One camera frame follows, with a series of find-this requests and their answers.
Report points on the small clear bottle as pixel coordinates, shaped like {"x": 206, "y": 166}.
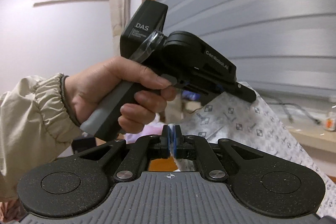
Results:
{"x": 331, "y": 121}

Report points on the grey window blind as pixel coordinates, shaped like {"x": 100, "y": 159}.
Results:
{"x": 249, "y": 3}

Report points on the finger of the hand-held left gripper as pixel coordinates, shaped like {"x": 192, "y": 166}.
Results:
{"x": 245, "y": 92}

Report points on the person's left hand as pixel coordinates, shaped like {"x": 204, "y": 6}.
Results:
{"x": 105, "y": 82}

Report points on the cream window sill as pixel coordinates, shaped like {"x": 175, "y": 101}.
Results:
{"x": 309, "y": 134}

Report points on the white patterned pajama pants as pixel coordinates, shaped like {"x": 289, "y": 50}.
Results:
{"x": 236, "y": 134}

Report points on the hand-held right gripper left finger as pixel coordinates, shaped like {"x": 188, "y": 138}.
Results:
{"x": 167, "y": 144}

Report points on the pale pink fabric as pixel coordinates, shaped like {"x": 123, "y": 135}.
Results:
{"x": 147, "y": 132}

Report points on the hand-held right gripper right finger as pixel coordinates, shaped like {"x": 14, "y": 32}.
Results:
{"x": 177, "y": 144}

